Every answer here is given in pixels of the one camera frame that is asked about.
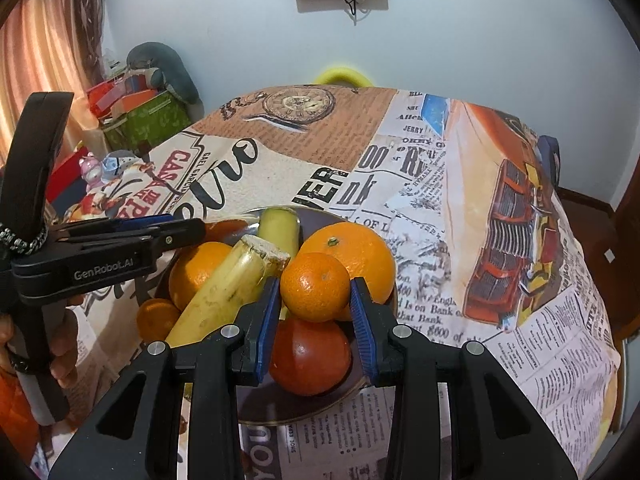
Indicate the person's left hand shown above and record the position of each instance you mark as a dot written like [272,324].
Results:
[69,345]

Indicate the grey round plate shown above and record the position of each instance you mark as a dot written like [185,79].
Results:
[280,405]

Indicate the red tomato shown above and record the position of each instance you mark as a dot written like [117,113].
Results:
[310,355]

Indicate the large orange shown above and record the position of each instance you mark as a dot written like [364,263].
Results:
[360,255]
[195,270]

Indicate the red gift box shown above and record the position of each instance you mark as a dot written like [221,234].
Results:
[67,180]

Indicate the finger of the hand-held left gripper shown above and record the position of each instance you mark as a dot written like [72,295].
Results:
[125,222]
[180,235]

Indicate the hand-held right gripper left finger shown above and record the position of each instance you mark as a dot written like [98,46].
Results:
[265,332]

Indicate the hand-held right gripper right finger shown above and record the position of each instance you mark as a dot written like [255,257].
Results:
[362,335]

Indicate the pink brown curtain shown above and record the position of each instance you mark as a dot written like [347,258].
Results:
[45,50]

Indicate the small white floor scrap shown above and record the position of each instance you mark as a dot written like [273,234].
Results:
[609,255]

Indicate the newspaper print tablecloth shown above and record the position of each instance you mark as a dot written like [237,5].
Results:
[475,200]

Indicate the green patterned storage box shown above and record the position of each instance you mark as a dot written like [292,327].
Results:
[150,122]

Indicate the yellow chair back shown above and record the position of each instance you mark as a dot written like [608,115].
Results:
[345,74]

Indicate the pink bunny toy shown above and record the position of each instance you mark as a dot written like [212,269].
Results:
[90,172]

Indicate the grey plush toy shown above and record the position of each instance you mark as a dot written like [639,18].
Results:
[170,67]

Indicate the small mandarin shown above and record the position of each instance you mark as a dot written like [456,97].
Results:
[315,287]
[157,319]

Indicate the blue white toy figure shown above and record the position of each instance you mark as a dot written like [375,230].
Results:
[122,164]

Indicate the yellow banana piece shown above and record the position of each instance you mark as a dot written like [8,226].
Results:
[220,295]
[277,230]

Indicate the brown wooden door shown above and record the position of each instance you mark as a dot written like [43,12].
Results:
[627,250]

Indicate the red carton in box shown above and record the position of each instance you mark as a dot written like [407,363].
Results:
[112,92]

